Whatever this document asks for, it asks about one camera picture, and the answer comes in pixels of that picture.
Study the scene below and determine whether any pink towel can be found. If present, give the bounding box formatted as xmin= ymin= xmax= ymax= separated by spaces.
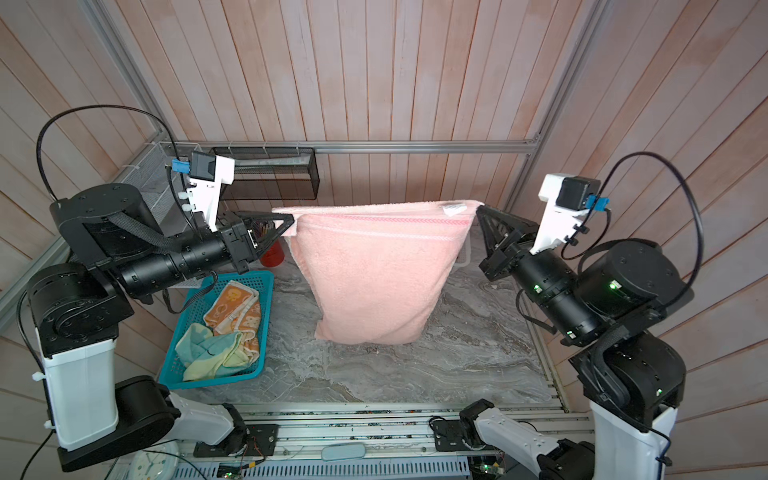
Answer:
xmin=280 ymin=200 xmax=482 ymax=345

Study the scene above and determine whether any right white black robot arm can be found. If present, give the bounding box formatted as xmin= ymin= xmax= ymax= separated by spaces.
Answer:
xmin=459 ymin=206 xmax=693 ymax=479

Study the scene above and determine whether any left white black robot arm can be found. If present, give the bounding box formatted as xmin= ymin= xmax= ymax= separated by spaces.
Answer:
xmin=26 ymin=183 xmax=293 ymax=472

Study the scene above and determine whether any coloured pencils bunch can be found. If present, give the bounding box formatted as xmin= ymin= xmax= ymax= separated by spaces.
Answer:
xmin=253 ymin=221 xmax=275 ymax=238

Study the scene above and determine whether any red pencil cup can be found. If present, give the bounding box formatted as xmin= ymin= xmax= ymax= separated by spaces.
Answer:
xmin=260 ymin=241 xmax=285 ymax=269

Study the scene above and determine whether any orange patterned towel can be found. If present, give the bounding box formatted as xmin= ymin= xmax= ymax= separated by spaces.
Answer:
xmin=203 ymin=281 xmax=262 ymax=363

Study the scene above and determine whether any pale green towel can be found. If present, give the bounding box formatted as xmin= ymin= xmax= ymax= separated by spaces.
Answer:
xmin=175 ymin=323 xmax=260 ymax=382

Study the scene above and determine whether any teal plastic basket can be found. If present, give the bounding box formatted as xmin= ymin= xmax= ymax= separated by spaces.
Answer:
xmin=159 ymin=271 xmax=274 ymax=389

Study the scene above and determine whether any white analog clock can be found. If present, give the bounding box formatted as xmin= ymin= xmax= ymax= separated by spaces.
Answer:
xmin=127 ymin=442 xmax=180 ymax=480

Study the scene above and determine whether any black mesh wall basket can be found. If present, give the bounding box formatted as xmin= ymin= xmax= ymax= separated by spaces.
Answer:
xmin=210 ymin=146 xmax=320 ymax=201

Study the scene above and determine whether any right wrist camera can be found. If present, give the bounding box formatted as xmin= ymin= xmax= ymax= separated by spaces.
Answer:
xmin=529 ymin=173 xmax=610 ymax=255

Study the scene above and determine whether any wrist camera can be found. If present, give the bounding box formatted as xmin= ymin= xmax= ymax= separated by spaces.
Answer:
xmin=171 ymin=151 xmax=236 ymax=232
xmin=529 ymin=173 xmax=610 ymax=255

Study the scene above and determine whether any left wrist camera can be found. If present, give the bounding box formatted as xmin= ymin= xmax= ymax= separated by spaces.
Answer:
xmin=171 ymin=151 xmax=236 ymax=232

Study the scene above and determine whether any white wire wall shelf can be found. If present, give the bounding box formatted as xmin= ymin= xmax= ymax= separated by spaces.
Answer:
xmin=116 ymin=140 xmax=193 ymax=236

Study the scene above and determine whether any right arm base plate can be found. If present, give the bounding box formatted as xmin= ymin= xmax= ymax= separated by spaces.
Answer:
xmin=428 ymin=416 xmax=485 ymax=452

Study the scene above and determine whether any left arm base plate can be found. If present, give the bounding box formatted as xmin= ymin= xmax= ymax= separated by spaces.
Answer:
xmin=193 ymin=424 xmax=279 ymax=458

